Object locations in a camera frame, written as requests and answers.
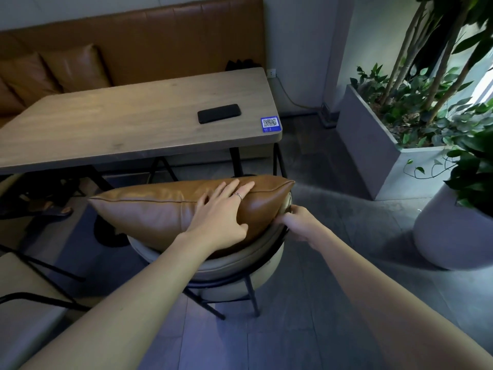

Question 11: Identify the person's right hand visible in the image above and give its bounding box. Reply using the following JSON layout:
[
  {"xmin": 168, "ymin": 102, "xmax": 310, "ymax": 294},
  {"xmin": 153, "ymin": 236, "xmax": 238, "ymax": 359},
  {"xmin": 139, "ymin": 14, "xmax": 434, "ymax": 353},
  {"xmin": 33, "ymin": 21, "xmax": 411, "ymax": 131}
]
[{"xmin": 275, "ymin": 204, "xmax": 329, "ymax": 245}]

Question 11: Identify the person's left hand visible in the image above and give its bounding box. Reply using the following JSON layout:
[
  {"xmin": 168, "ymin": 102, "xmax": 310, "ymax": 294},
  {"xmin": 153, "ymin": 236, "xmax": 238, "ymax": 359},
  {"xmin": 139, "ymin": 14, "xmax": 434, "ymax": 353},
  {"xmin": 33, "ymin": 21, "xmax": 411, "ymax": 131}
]
[{"xmin": 184, "ymin": 180, "xmax": 257, "ymax": 252}]

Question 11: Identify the brown leather pillow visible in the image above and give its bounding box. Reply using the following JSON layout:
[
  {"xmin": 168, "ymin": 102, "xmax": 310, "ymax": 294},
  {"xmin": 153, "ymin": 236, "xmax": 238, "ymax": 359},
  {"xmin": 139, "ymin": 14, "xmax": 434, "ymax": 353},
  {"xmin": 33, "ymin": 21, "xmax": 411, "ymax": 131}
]
[{"xmin": 88, "ymin": 175, "xmax": 296, "ymax": 253}]

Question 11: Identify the person's left forearm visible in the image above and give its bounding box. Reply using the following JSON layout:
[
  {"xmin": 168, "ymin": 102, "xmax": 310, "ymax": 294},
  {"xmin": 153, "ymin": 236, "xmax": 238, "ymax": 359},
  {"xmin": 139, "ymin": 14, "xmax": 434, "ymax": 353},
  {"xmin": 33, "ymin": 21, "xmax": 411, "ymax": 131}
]
[{"xmin": 17, "ymin": 232, "xmax": 217, "ymax": 370}]

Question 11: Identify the person's right forearm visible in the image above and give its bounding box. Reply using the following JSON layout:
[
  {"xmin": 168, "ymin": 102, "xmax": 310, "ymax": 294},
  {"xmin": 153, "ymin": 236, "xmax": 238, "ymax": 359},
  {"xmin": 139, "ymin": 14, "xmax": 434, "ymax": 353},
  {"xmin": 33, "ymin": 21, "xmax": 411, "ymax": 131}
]
[{"xmin": 317, "ymin": 226, "xmax": 493, "ymax": 370}]

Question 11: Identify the black smartphone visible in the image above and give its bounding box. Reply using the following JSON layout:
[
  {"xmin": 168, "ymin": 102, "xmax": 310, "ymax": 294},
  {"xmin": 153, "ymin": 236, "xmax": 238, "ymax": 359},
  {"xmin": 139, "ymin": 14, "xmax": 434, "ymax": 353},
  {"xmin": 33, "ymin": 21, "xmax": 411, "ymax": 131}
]
[{"xmin": 197, "ymin": 104, "xmax": 242, "ymax": 125}]

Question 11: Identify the dark floor power box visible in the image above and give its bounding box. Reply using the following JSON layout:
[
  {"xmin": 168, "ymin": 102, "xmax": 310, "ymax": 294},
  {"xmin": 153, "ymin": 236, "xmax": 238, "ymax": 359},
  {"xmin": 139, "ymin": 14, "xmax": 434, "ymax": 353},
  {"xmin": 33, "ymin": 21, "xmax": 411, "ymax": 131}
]
[{"xmin": 319, "ymin": 104, "xmax": 337, "ymax": 130}]

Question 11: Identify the grey concrete planter box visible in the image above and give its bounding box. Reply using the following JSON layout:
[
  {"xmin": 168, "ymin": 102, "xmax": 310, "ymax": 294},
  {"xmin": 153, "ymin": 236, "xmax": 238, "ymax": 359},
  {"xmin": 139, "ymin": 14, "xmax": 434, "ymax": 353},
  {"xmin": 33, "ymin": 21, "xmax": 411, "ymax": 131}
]
[{"xmin": 336, "ymin": 84, "xmax": 460, "ymax": 201}]

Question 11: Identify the wooden table with black legs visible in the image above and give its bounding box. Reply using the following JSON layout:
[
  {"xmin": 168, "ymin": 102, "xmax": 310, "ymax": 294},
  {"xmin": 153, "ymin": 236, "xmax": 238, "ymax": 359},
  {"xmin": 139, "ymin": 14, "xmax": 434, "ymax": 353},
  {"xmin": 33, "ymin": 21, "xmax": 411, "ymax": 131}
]
[{"xmin": 0, "ymin": 67, "xmax": 288, "ymax": 248}]

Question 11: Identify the black bag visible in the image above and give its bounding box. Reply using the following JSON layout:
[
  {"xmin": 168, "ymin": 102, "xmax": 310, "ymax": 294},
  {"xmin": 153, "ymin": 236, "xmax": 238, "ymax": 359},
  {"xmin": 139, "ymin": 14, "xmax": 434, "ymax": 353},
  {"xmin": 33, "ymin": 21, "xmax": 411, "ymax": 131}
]
[{"xmin": 224, "ymin": 59, "xmax": 266, "ymax": 73}]

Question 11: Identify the brown sandal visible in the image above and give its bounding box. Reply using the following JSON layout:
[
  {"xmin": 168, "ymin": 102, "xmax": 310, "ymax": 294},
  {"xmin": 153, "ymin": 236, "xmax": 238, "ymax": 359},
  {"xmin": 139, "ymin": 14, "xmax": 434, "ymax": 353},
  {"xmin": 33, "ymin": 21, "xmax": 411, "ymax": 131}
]
[{"xmin": 0, "ymin": 196, "xmax": 74, "ymax": 228}]

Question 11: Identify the white round plant pot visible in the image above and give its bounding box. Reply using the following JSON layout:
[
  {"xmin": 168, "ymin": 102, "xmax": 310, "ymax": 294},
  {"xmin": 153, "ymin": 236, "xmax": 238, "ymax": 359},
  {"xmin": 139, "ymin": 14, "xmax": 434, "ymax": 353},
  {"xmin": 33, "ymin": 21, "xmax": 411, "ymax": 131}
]
[{"xmin": 413, "ymin": 180, "xmax": 493, "ymax": 271}]

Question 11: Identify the brown leather bench sofa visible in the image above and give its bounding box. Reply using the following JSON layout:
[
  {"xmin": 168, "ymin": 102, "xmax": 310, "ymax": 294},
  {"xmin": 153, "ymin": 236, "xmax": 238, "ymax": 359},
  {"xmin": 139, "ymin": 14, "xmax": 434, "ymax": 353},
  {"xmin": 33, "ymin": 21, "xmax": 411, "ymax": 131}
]
[{"xmin": 0, "ymin": 0, "xmax": 266, "ymax": 129}]

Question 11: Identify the brown leather sofa cushion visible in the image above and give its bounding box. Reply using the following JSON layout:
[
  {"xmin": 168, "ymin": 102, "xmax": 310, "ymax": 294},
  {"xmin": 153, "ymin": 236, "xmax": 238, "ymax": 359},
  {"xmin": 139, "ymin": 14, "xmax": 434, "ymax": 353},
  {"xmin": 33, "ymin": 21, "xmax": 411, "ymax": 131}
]
[
  {"xmin": 0, "ymin": 52, "xmax": 64, "ymax": 109},
  {"xmin": 0, "ymin": 78, "xmax": 27, "ymax": 117},
  {"xmin": 39, "ymin": 43, "xmax": 115, "ymax": 94}
]

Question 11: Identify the green leafy tree plant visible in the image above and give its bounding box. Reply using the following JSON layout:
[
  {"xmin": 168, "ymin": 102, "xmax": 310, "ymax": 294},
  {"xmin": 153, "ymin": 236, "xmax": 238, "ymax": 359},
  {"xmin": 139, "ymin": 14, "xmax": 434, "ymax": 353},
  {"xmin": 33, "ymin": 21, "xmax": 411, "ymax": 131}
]
[{"xmin": 348, "ymin": 0, "xmax": 493, "ymax": 151}]

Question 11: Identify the dark green potted plant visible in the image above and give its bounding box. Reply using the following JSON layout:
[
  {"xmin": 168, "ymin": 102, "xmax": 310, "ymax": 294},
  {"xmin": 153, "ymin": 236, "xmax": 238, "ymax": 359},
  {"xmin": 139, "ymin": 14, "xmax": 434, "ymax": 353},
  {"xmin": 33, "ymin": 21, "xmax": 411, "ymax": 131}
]
[{"xmin": 404, "ymin": 127, "xmax": 493, "ymax": 221}]

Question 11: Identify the beige round chair black frame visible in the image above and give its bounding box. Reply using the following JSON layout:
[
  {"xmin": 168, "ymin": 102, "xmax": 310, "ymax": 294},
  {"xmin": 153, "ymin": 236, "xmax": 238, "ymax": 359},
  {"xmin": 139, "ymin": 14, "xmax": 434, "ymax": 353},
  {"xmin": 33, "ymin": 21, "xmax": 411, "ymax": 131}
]
[{"xmin": 127, "ymin": 189, "xmax": 293, "ymax": 321}]

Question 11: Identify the thin yellow cable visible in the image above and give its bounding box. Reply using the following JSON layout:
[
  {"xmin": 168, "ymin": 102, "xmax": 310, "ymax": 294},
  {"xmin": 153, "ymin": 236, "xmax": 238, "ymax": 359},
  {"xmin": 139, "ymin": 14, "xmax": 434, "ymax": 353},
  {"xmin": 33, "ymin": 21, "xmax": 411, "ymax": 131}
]
[{"xmin": 275, "ymin": 75, "xmax": 324, "ymax": 110}]

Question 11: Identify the beige square chair black frame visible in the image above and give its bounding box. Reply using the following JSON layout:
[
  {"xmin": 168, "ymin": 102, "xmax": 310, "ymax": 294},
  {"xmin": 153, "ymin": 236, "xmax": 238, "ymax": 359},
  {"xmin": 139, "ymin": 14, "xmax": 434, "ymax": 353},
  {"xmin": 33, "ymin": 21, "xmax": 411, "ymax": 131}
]
[{"xmin": 0, "ymin": 243, "xmax": 91, "ymax": 370}]

